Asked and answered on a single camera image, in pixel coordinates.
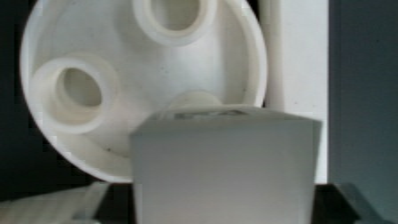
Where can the white stool leg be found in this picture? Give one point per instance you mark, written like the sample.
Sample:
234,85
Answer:
224,164

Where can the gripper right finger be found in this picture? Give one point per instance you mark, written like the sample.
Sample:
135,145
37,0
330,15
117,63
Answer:
359,204

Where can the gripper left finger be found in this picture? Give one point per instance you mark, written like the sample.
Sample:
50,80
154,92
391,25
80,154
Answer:
62,207

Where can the white U-shaped fence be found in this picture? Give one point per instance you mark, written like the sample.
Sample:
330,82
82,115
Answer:
295,27

